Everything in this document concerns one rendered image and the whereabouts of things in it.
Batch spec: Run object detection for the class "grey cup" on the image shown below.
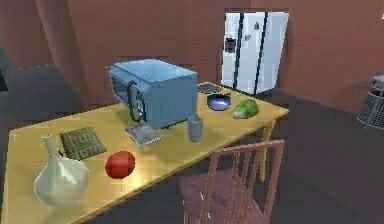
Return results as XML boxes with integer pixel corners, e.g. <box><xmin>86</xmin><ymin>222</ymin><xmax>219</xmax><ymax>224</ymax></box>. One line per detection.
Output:
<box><xmin>187</xmin><ymin>115</ymin><xmax>204</xmax><ymax>144</ymax></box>

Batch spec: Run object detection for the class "dark blue bowl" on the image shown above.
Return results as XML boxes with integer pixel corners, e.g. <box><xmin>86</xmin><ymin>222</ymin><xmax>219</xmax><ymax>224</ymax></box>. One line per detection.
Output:
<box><xmin>206</xmin><ymin>93</ymin><xmax>232</xmax><ymax>112</ymax></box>

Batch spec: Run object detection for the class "dark grey square mat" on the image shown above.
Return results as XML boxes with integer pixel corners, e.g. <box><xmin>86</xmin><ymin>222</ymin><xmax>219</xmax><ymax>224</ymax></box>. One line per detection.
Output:
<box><xmin>197</xmin><ymin>83</ymin><xmax>223</xmax><ymax>95</ymax></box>

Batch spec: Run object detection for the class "blue microwave oven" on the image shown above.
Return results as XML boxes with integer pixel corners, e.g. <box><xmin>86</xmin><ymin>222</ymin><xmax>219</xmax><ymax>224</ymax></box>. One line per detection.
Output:
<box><xmin>108</xmin><ymin>59</ymin><xmax>200</xmax><ymax>130</ymax></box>

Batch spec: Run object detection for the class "yellow wooden table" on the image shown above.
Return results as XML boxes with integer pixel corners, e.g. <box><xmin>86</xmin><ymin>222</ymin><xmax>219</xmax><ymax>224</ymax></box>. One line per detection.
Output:
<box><xmin>0</xmin><ymin>81</ymin><xmax>290</xmax><ymax>224</ymax></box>

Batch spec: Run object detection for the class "green lettuce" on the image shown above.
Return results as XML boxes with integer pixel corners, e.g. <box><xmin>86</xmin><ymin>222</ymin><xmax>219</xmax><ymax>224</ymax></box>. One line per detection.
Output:
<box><xmin>231</xmin><ymin>98</ymin><xmax>260</xmax><ymax>120</ymax></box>

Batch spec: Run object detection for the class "white double-door fridge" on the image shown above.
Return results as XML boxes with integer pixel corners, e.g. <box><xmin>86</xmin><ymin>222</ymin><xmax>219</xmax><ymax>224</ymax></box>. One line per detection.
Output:
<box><xmin>220</xmin><ymin>12</ymin><xmax>290</xmax><ymax>96</ymax></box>

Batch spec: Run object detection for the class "brown wooden chair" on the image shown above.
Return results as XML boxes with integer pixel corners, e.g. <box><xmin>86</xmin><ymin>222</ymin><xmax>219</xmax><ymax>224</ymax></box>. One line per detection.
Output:
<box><xmin>177</xmin><ymin>139</ymin><xmax>286</xmax><ymax>224</ymax></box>

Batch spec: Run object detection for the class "red tomato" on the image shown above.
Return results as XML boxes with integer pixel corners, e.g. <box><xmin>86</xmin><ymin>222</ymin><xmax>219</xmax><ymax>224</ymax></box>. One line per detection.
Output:
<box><xmin>104</xmin><ymin>150</ymin><xmax>137</xmax><ymax>180</ymax></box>

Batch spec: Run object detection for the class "green patterned mat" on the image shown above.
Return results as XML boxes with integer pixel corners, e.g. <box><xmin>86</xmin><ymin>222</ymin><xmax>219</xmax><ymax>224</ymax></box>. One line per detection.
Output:
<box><xmin>59</xmin><ymin>126</ymin><xmax>108</xmax><ymax>162</ymax></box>

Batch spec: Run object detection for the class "white glass vase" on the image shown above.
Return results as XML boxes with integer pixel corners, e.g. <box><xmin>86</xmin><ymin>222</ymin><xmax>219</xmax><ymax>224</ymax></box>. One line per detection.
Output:
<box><xmin>33</xmin><ymin>133</ymin><xmax>91</xmax><ymax>207</ymax></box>

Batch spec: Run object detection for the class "grey mesh bin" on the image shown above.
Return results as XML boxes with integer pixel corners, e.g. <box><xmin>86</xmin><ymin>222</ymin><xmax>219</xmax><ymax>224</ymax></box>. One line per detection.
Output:
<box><xmin>356</xmin><ymin>75</ymin><xmax>384</xmax><ymax>130</ymax></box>

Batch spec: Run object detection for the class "black fridge handle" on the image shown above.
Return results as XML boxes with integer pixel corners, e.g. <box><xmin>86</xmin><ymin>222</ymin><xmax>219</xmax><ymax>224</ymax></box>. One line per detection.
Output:
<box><xmin>253</xmin><ymin>12</ymin><xmax>269</xmax><ymax>95</ymax></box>
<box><xmin>233</xmin><ymin>12</ymin><xmax>245</xmax><ymax>89</ymax></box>

